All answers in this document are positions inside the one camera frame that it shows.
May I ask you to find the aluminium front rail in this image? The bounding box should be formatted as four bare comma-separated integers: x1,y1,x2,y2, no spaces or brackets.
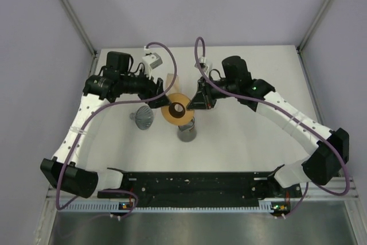
45,177,361,200

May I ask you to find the orange coffee filter box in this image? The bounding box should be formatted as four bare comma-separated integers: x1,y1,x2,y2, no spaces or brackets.
165,73,181,95

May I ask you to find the left aluminium frame post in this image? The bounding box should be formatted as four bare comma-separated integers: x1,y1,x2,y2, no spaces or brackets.
44,0,100,56

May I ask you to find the ribbed grey glass dripper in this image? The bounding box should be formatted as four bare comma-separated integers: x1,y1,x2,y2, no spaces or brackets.
130,106,154,130

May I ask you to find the aluminium frame post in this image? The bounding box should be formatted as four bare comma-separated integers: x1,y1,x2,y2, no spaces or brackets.
44,0,100,56
298,0,352,52

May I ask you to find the grey slotted cable duct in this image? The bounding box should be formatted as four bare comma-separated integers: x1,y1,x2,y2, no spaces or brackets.
58,198,287,213

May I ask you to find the wooden dripper ring stand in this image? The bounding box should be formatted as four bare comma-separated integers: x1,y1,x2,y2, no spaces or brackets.
161,93,194,126

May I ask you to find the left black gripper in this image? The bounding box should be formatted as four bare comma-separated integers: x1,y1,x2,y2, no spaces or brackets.
119,65,170,108

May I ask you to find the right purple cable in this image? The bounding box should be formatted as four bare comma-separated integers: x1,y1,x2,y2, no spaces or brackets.
194,37,352,220

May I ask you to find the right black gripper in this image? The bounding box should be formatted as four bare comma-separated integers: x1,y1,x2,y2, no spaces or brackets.
188,75,238,110

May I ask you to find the purple cable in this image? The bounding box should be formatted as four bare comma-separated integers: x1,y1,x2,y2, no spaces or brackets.
194,37,352,220
56,41,177,223

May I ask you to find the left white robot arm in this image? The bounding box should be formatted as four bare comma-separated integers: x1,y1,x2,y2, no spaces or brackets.
40,48,170,198

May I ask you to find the right aluminium frame post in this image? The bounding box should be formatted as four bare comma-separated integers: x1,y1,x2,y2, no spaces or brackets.
298,0,352,52

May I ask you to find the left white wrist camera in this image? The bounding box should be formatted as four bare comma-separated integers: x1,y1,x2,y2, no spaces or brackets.
142,46,163,78

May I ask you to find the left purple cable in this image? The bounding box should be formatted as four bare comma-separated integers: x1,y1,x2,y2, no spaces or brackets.
56,41,177,223

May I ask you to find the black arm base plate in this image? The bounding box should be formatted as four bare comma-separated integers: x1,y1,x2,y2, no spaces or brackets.
97,172,301,208

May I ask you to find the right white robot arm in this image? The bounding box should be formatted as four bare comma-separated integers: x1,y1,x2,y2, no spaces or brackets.
186,56,349,197

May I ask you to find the grey glass carafe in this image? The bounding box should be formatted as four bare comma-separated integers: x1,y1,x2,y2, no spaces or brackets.
177,118,197,142

